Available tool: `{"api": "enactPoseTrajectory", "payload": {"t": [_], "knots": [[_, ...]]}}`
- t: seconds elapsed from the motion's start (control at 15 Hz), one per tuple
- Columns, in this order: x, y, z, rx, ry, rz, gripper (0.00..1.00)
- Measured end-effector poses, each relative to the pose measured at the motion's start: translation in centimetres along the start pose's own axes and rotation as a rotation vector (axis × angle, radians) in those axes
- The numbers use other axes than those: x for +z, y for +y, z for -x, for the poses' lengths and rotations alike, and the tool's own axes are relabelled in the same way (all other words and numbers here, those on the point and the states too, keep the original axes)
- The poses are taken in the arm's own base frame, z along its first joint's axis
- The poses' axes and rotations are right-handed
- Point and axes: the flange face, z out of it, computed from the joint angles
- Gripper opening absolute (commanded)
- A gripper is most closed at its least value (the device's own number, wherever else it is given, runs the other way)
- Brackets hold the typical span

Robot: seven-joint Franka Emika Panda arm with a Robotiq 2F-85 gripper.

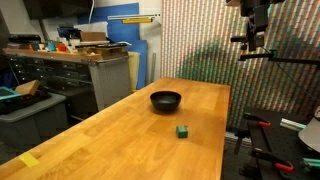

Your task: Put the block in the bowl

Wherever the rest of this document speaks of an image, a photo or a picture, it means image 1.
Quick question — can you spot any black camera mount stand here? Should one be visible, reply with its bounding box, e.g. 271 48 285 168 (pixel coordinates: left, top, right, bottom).
225 0 320 66

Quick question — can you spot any brown cardboard box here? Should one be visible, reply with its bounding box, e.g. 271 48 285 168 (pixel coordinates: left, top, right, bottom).
15 80 40 96

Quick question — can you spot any blue foam board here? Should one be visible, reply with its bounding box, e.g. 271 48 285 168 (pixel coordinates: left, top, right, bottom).
91 3 147 89

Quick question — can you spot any teal tray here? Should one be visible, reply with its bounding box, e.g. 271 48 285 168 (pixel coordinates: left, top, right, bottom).
0 86 21 101

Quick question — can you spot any orange handled black clamp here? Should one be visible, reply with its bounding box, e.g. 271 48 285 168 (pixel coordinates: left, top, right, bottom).
243 112 271 127

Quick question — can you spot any black bowl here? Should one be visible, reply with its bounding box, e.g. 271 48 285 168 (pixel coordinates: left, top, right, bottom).
150 91 182 112

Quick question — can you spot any green block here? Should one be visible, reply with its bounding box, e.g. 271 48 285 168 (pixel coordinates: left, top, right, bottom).
176 126 188 138

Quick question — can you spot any grey plastic storage bin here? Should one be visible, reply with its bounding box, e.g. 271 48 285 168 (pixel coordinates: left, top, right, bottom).
0 93 68 148

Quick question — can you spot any grey metal workbench cabinet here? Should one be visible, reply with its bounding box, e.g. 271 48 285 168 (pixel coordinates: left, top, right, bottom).
4 47 131 114

